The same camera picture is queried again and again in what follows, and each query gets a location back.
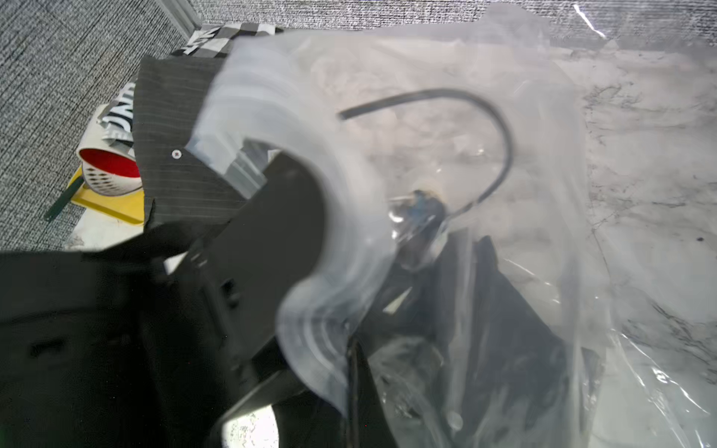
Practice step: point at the green pen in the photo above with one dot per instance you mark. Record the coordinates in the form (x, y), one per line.
(63, 200)

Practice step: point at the yellow tray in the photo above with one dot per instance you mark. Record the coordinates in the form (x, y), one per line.
(128, 208)

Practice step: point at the black shirt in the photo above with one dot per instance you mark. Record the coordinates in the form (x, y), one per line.
(459, 356)

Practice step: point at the clear vacuum bag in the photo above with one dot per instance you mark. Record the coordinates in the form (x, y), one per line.
(593, 171)

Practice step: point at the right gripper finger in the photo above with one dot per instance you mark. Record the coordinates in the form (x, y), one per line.
(365, 424)

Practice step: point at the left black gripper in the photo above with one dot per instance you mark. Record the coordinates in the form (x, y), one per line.
(230, 287)

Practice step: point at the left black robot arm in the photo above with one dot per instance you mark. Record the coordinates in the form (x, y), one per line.
(157, 341)

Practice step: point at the black white checkered cloth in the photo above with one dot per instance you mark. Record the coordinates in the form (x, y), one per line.
(216, 41)

